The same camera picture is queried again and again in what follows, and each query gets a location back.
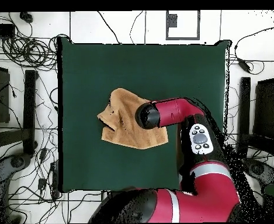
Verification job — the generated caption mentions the tan terry towel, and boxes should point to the tan terry towel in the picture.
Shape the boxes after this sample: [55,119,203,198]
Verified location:
[96,87,169,150]

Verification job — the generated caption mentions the black flat box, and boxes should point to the black flat box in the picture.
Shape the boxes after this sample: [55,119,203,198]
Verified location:
[0,24,15,38]

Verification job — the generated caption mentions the dark green table cloth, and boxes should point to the dark green table cloth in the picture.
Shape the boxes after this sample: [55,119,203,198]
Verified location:
[57,37,232,193]

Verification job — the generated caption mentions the black power strip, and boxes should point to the black power strip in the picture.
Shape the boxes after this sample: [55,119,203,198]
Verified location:
[50,160,60,199]

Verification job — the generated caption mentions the black power adapter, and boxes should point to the black power adapter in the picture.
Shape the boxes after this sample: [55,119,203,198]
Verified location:
[237,58,252,72]

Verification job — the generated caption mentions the grey caster leg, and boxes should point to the grey caster leg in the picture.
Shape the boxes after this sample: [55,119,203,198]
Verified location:
[0,152,32,223]
[244,157,274,186]

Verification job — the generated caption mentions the small black floor object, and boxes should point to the small black floor object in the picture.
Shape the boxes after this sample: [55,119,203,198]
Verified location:
[19,11,34,23]

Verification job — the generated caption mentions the grey square floor frame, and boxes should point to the grey square floor frame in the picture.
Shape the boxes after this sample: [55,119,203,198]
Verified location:
[165,10,200,41]

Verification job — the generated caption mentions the coiled black cable bundle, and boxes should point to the coiled black cable bundle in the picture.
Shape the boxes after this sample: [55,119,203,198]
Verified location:
[1,34,58,71]

